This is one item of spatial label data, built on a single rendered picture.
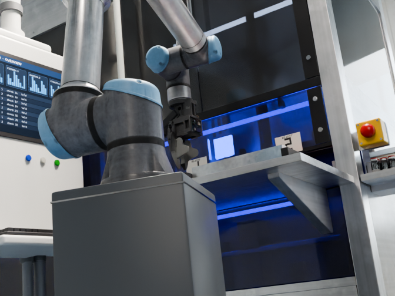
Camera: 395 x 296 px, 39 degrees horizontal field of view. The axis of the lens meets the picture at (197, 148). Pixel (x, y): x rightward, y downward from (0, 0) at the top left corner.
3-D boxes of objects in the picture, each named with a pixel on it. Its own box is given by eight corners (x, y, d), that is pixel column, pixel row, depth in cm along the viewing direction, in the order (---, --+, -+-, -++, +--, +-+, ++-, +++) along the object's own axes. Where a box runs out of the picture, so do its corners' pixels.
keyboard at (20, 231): (85, 245, 191) (85, 238, 192) (113, 239, 183) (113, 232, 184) (-22, 242, 160) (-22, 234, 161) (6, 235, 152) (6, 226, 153)
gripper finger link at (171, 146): (171, 149, 165) (171, 122, 169) (167, 150, 166) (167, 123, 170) (180, 153, 169) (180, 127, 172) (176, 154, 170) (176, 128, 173)
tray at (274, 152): (253, 194, 172) (251, 184, 173) (332, 177, 159) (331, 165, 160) (193, 180, 144) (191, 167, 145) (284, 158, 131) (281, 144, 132)
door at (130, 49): (101, 144, 217) (94, 10, 233) (203, 113, 194) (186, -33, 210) (101, 143, 216) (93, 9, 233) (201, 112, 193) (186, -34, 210)
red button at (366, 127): (364, 140, 160) (361, 127, 161) (378, 137, 158) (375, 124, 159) (360, 138, 157) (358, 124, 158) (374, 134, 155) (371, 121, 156)
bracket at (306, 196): (323, 234, 161) (316, 190, 165) (333, 232, 160) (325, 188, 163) (274, 226, 133) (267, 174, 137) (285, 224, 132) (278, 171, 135)
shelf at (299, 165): (171, 224, 200) (170, 218, 201) (362, 186, 166) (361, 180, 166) (76, 212, 161) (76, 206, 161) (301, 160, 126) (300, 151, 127)
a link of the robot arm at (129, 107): (147, 131, 104) (142, 65, 108) (87, 145, 109) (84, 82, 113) (175, 145, 115) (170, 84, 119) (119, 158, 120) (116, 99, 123)
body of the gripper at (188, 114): (190, 133, 165) (186, 95, 168) (166, 139, 169) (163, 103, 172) (203, 138, 171) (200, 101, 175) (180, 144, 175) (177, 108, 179)
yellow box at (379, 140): (366, 151, 166) (361, 128, 168) (390, 145, 162) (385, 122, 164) (358, 146, 160) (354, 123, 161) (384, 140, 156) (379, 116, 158)
